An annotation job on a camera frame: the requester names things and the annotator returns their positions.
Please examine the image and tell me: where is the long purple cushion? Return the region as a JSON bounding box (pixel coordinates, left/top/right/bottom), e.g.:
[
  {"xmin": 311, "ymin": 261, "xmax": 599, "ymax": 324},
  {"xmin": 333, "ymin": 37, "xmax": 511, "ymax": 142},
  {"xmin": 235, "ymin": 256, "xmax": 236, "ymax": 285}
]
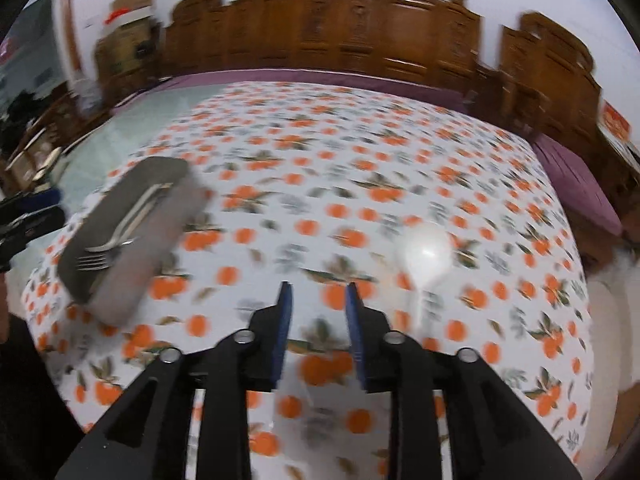
[{"xmin": 112, "ymin": 68, "xmax": 469, "ymax": 112}]

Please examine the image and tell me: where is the grey metal tray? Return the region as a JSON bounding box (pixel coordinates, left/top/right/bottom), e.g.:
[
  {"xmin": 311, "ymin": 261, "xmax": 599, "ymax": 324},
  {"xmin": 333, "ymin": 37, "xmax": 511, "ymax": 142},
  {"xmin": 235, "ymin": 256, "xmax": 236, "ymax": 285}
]
[{"xmin": 56, "ymin": 156, "xmax": 210, "ymax": 327}]

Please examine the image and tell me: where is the cardboard box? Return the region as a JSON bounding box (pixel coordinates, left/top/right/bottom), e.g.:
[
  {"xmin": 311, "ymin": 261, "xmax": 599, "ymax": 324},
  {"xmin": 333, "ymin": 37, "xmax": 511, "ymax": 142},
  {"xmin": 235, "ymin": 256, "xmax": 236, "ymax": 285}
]
[{"xmin": 101, "ymin": 0, "xmax": 157, "ymax": 27}]

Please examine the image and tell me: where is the white spoon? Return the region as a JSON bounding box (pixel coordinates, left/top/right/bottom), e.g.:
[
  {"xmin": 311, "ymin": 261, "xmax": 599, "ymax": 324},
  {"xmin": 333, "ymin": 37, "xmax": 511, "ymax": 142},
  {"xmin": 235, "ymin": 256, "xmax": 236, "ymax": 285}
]
[{"xmin": 397, "ymin": 225, "xmax": 454, "ymax": 337}]

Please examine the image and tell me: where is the red box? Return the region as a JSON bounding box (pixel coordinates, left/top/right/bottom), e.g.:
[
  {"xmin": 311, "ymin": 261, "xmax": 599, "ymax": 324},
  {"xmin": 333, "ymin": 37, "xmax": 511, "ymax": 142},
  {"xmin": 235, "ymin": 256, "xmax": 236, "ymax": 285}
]
[{"xmin": 599, "ymin": 101, "xmax": 635, "ymax": 142}]

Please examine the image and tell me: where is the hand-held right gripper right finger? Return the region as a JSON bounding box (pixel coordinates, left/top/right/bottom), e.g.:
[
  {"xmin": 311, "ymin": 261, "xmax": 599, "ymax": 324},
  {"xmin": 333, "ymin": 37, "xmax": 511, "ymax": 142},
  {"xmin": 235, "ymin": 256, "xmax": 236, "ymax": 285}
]
[{"xmin": 345, "ymin": 282, "xmax": 583, "ymax": 480}]

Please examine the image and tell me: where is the wooden cabinet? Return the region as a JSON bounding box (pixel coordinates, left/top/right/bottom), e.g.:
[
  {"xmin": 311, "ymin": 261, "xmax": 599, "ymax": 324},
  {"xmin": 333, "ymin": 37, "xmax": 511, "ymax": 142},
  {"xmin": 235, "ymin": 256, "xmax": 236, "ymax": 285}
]
[{"xmin": 94, "ymin": 19, "xmax": 164, "ymax": 107}]

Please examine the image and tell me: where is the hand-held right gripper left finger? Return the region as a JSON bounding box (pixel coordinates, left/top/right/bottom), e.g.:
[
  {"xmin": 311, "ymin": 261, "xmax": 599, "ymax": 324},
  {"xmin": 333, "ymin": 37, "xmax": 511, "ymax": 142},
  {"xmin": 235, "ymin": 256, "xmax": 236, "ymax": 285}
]
[{"xmin": 55, "ymin": 281, "xmax": 294, "ymax": 480}]

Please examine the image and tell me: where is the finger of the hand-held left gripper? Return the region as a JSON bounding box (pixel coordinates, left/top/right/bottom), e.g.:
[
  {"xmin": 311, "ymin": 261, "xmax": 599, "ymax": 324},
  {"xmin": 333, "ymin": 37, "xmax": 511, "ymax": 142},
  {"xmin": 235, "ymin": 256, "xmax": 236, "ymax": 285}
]
[
  {"xmin": 0, "ymin": 187, "xmax": 62, "ymax": 224},
  {"xmin": 0, "ymin": 208, "xmax": 66, "ymax": 249}
]

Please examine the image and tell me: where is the metal fork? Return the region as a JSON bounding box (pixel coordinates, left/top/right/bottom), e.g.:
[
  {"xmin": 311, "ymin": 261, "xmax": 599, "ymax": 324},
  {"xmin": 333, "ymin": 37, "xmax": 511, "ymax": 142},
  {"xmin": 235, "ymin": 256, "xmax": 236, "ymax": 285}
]
[
  {"xmin": 86, "ymin": 184, "xmax": 175, "ymax": 255},
  {"xmin": 76, "ymin": 187, "xmax": 168, "ymax": 272}
]

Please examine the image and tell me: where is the carved wooden bench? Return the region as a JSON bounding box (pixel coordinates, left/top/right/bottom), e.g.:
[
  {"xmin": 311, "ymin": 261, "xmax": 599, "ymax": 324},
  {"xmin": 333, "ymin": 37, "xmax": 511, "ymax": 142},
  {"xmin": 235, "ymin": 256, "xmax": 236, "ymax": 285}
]
[{"xmin": 160, "ymin": 0, "xmax": 484, "ymax": 97}]

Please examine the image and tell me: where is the carved wooden armchair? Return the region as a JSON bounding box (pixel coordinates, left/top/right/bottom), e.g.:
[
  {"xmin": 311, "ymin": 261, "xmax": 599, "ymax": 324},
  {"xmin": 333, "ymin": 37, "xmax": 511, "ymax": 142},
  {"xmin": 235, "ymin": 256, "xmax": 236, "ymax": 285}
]
[{"xmin": 474, "ymin": 10, "xmax": 607, "ymax": 153}]

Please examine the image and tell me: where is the white blurred object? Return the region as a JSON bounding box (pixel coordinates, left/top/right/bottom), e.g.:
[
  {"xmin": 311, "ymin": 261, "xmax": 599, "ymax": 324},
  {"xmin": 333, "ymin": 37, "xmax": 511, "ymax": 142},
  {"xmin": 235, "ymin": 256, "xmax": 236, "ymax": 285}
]
[{"xmin": 584, "ymin": 249, "xmax": 640, "ymax": 397}]

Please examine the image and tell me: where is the orange print tablecloth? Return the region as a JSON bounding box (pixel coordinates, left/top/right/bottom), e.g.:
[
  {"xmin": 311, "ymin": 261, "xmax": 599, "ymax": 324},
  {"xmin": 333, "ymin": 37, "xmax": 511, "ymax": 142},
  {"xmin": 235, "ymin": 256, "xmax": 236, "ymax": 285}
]
[{"xmin": 22, "ymin": 81, "xmax": 596, "ymax": 480}]

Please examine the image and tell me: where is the purple armchair cushion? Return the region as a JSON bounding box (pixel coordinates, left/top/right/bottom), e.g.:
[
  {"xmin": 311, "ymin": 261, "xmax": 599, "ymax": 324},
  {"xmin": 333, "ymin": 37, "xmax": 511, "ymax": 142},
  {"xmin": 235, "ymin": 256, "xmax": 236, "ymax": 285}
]
[{"xmin": 531, "ymin": 131, "xmax": 624, "ymax": 237}]

